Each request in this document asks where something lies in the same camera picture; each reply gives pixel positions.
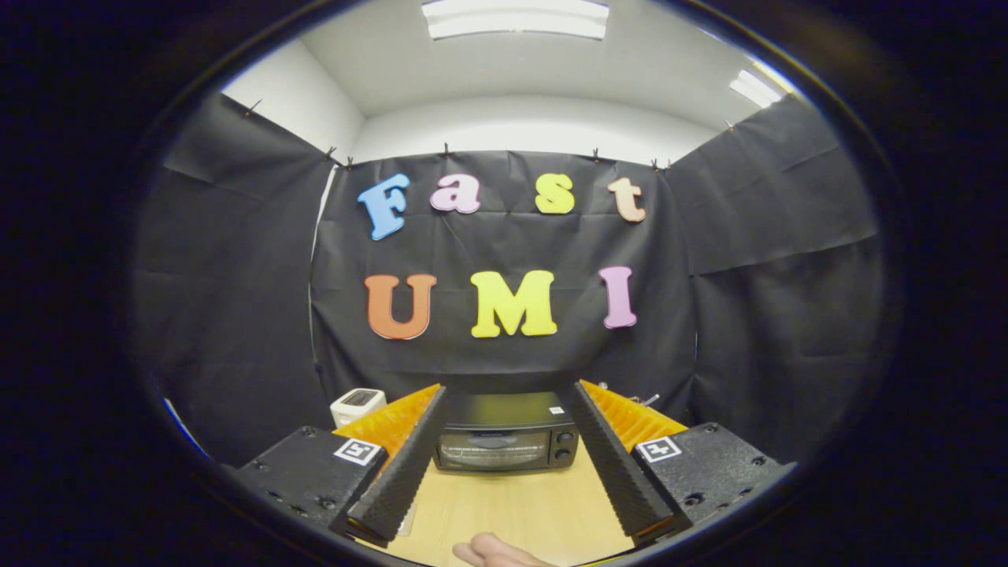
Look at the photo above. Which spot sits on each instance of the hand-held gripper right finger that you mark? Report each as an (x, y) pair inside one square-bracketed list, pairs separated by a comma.
[(610, 465)]

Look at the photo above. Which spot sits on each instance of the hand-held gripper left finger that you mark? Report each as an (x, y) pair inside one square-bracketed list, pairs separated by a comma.
[(405, 465)]

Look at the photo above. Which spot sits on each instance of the black toaster oven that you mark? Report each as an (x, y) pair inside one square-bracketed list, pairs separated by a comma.
[(504, 413)]

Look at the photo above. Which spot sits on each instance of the white pop-up toaster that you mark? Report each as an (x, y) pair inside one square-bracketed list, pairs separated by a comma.
[(356, 405)]

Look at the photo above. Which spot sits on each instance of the small ceiling light panel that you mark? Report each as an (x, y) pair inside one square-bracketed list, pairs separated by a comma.
[(756, 88)]

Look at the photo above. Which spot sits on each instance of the wide ceiling light panel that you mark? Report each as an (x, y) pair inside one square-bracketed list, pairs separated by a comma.
[(516, 17)]

